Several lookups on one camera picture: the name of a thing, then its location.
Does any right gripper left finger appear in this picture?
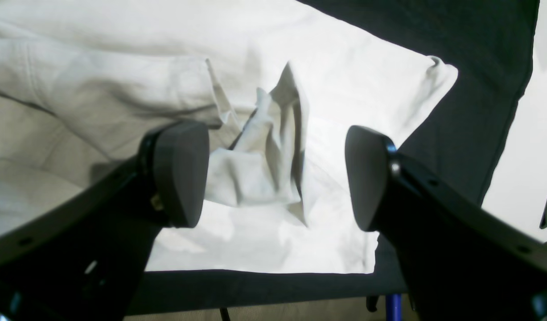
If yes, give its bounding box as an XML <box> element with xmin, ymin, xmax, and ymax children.
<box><xmin>0</xmin><ymin>121</ymin><xmax>210</xmax><ymax>321</ymax></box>

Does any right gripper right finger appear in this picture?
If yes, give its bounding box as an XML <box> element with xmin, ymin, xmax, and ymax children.
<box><xmin>345</xmin><ymin>125</ymin><xmax>547</xmax><ymax>321</ymax></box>

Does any white T-shirt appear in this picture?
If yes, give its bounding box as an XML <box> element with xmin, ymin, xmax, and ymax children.
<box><xmin>0</xmin><ymin>0</ymin><xmax>458</xmax><ymax>274</ymax></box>

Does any black table cloth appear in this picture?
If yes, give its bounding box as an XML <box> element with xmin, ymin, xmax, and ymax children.
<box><xmin>128</xmin><ymin>0</ymin><xmax>539</xmax><ymax>315</ymax></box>

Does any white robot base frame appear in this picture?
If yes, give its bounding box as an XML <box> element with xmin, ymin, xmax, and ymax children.
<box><xmin>482</xmin><ymin>0</ymin><xmax>547</xmax><ymax>242</ymax></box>

